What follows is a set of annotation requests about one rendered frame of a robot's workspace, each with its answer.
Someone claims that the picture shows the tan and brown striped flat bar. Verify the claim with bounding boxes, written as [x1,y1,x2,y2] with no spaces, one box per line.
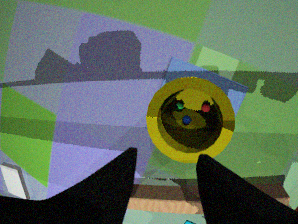
[126,183,290,214]

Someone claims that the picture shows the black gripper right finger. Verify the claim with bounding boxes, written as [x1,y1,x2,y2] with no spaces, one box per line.
[196,155,298,224]

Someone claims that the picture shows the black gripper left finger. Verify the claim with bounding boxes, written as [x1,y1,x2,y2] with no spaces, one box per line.
[0,148,137,224]

